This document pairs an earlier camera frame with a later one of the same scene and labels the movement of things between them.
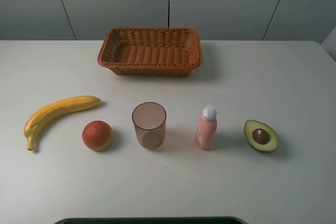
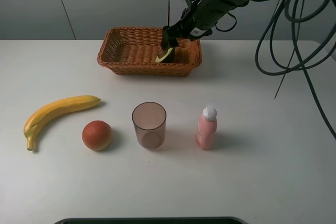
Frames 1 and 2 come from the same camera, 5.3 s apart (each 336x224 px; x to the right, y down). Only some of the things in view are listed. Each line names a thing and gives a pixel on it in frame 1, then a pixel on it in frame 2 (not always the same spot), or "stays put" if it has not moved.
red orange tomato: x=97 y=135 stays put
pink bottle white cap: x=206 y=128 stays put
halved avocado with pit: x=260 y=136 to x=166 y=56
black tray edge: x=152 y=220 stays put
